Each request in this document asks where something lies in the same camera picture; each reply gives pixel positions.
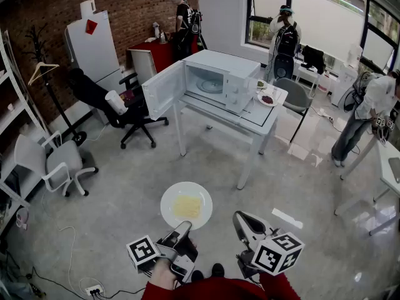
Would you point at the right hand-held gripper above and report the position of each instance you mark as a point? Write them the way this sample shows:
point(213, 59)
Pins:
point(278, 254)

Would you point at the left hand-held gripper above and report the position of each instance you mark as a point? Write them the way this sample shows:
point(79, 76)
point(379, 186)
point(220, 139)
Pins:
point(147, 251)

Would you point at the yellow noodle block food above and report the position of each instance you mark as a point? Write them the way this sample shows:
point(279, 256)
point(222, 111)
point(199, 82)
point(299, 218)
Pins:
point(187, 207)

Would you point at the large white plate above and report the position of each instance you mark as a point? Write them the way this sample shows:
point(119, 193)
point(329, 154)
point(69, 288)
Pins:
point(187, 190)

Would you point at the white plate with red food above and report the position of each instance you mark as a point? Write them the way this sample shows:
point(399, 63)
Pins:
point(267, 99)

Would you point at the white plate with green food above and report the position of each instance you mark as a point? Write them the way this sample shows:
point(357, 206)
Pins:
point(261, 84)

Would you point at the white microwave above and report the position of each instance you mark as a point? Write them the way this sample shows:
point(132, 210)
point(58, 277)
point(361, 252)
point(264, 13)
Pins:
point(228, 70)

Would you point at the person's left forearm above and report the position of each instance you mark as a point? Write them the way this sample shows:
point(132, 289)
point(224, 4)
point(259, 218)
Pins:
point(162, 277)

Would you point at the person's right forearm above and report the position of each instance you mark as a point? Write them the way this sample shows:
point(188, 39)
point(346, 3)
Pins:
point(278, 287)

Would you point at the white floor tape strip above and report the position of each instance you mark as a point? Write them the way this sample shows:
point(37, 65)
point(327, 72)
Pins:
point(287, 218)

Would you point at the person's black shoe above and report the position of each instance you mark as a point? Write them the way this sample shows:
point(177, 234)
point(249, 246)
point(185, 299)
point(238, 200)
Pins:
point(218, 270)
point(197, 276)

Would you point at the person's red clothing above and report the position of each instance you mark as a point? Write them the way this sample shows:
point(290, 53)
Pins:
point(218, 289)

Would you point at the white table with black outline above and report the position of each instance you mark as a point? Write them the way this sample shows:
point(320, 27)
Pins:
point(218, 111)

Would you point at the white floor power strip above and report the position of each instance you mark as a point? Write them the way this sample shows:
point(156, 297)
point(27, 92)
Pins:
point(326, 116)

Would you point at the grey shell chair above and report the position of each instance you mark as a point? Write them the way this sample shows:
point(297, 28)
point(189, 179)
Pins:
point(295, 97)

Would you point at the white and grey office chair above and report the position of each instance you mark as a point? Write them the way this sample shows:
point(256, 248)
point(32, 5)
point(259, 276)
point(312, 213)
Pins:
point(62, 161)

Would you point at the white paper roll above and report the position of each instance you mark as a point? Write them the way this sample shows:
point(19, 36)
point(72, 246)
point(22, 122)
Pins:
point(116, 102)

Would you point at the dark red book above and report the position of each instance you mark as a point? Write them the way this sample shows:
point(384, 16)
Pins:
point(127, 96)

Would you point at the white side table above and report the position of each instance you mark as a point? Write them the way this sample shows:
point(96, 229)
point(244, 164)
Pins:
point(387, 167)

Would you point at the black office chair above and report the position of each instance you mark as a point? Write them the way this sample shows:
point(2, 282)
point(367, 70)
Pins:
point(93, 98)

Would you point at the pink and white small object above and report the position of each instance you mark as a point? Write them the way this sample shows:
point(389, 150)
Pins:
point(22, 217)

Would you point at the white window desk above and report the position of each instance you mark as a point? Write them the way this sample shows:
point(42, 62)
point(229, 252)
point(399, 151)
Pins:
point(307, 73)

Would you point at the white board panel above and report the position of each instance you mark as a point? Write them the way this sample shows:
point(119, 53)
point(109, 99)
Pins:
point(143, 64)

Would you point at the red covered table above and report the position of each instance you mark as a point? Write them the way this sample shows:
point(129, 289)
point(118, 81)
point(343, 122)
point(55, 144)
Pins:
point(162, 52)

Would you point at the black bag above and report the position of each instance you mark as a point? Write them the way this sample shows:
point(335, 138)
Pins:
point(313, 58)

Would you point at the clear bottle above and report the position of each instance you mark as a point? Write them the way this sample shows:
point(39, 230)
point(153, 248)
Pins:
point(162, 37)

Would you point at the black coat rack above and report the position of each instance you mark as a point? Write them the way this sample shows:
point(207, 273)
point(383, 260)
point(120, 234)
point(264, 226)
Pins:
point(50, 83)

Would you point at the white refrigerator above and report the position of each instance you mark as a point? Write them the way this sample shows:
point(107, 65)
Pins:
point(93, 52)

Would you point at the white metal shelf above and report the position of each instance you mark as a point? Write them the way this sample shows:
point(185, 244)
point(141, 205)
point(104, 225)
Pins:
point(15, 111)

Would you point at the wooden clothes hanger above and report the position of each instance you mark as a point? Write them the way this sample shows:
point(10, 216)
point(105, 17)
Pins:
point(42, 70)

